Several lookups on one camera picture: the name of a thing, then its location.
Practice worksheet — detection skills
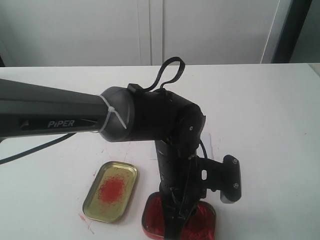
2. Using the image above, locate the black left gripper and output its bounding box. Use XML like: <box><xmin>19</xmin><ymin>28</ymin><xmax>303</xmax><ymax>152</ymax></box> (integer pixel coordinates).
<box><xmin>155</xmin><ymin>140</ymin><xmax>204</xmax><ymax>240</ymax></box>

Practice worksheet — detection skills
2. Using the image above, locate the white cabinet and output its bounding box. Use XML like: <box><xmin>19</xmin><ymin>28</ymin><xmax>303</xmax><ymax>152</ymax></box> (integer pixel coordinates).
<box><xmin>0</xmin><ymin>0</ymin><xmax>280</xmax><ymax>67</ymax></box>

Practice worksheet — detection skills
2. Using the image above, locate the white hanging cord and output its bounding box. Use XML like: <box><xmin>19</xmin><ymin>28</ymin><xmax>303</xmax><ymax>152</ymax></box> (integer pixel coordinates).
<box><xmin>259</xmin><ymin>0</ymin><xmax>281</xmax><ymax>64</ymax></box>

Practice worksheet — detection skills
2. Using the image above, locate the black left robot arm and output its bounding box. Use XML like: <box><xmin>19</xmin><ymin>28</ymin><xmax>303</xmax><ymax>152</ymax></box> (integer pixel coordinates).
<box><xmin>0</xmin><ymin>79</ymin><xmax>206</xmax><ymax>240</ymax></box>

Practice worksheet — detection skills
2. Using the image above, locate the dark vertical post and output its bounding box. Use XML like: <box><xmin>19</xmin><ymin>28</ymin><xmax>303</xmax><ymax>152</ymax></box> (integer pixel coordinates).
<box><xmin>271</xmin><ymin>0</ymin><xmax>312</xmax><ymax>64</ymax></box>

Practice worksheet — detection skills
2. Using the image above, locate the white paper sheet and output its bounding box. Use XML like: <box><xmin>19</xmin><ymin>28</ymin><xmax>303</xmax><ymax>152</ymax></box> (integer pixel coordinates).
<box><xmin>149</xmin><ymin>130</ymin><xmax>214</xmax><ymax>160</ymax></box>

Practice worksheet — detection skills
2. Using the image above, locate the red ink paste tin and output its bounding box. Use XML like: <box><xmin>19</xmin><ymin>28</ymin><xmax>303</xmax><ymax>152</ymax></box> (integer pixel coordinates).
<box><xmin>141</xmin><ymin>192</ymin><xmax>216</xmax><ymax>240</ymax></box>

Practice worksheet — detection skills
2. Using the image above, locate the white zip tie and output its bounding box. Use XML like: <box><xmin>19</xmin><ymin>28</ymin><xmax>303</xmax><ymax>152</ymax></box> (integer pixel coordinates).
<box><xmin>99</xmin><ymin>95</ymin><xmax>127</xmax><ymax>133</ymax></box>

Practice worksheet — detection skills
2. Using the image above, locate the gold metal tin lid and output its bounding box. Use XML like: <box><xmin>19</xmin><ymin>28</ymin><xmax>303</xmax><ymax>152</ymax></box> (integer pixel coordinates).
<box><xmin>82</xmin><ymin>161</ymin><xmax>138</xmax><ymax>223</ymax></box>

